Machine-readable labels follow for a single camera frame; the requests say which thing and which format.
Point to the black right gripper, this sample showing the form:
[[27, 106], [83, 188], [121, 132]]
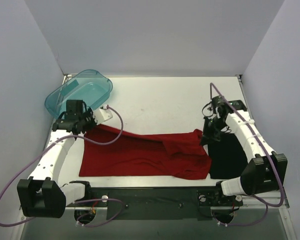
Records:
[[209, 132]]

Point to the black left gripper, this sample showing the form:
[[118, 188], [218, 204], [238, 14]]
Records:
[[87, 122]]

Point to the red t shirt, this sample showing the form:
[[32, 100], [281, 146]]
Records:
[[108, 152]]

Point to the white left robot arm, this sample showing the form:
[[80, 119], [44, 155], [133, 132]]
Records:
[[40, 195]]

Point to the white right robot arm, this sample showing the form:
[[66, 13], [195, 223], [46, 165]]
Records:
[[265, 170]]

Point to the folded black t shirt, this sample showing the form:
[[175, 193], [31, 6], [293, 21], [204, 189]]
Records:
[[228, 159]]

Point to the teal plastic bin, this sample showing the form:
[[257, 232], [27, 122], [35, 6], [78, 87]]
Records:
[[89, 86]]

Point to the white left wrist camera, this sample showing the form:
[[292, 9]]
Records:
[[102, 114]]

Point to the aluminium frame rail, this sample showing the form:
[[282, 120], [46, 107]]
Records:
[[260, 199]]

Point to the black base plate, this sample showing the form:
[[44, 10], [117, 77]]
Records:
[[160, 203]]

